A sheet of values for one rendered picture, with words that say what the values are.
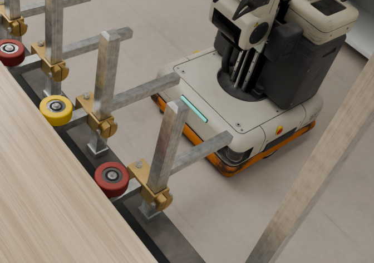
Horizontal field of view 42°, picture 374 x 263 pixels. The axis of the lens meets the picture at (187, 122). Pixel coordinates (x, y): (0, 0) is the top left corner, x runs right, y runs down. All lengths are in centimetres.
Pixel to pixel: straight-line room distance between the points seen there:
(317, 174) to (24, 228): 60
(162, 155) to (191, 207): 114
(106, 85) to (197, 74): 123
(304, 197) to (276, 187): 162
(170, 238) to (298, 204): 54
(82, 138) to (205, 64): 115
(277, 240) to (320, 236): 145
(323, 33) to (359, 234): 97
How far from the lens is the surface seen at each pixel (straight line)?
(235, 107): 230
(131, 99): 141
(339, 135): 73
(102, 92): 123
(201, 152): 134
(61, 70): 146
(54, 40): 141
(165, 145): 108
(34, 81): 163
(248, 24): 192
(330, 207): 250
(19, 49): 142
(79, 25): 305
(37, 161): 116
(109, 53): 115
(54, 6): 134
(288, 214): 87
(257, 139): 223
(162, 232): 131
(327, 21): 208
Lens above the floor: 181
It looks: 45 degrees down
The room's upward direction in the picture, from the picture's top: 17 degrees clockwise
